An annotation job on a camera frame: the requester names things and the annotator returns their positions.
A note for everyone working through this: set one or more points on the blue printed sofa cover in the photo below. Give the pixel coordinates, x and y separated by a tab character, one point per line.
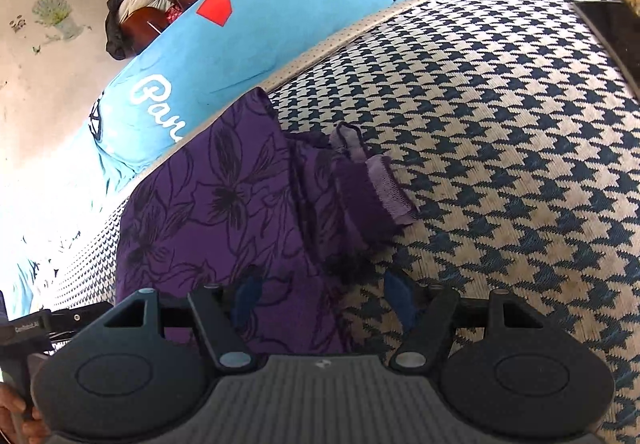
300	14

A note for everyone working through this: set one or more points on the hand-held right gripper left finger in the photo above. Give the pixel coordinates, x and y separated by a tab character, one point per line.
248	296

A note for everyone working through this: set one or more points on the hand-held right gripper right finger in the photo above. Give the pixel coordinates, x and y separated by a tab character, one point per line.
400	296

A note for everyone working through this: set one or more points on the black smartphone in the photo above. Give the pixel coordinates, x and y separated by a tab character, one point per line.
612	39

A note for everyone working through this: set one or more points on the person's left hand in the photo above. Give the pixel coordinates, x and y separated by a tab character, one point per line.
30	429

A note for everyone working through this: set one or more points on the houndstooth sofa seat cover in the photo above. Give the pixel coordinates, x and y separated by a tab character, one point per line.
500	174

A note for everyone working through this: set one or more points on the red floral cloth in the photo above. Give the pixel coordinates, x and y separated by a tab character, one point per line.
173	14

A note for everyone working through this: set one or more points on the purple patterned garment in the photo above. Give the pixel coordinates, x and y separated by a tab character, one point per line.
225	224

